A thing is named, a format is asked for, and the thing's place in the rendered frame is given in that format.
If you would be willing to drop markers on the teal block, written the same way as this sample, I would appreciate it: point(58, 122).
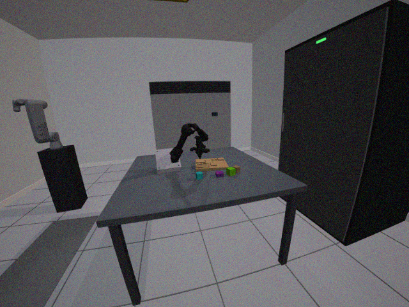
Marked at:
point(199, 175)

